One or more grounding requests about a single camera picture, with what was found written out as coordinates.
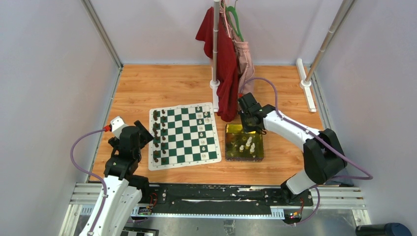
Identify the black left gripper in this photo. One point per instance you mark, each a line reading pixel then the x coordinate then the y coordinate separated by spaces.
pixel 145 136

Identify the red hanging garment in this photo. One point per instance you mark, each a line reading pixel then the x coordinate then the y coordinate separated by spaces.
pixel 226 68

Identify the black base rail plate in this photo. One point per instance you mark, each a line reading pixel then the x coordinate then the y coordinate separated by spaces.
pixel 220 200

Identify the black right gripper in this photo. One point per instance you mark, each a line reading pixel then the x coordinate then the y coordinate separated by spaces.
pixel 246 128

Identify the yellow tray of white pieces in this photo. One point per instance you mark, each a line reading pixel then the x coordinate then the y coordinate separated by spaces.
pixel 235 137

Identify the green clothes hanger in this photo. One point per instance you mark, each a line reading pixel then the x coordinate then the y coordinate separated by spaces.
pixel 232 15

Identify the white rack foot right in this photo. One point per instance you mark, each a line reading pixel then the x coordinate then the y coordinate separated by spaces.
pixel 305 86

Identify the white clothes rack pole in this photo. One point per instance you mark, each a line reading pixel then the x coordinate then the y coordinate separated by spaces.
pixel 214 84

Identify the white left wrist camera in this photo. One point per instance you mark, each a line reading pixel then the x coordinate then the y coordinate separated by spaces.
pixel 117 125

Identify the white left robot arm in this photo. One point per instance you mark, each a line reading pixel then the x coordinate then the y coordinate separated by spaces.
pixel 121 189

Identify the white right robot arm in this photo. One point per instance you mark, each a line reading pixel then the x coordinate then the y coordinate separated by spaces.
pixel 321 149

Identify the green white chess board mat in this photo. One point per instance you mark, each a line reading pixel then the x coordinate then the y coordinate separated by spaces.
pixel 177 141

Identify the pink hanging garment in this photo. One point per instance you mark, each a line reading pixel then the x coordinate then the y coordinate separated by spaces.
pixel 246 69

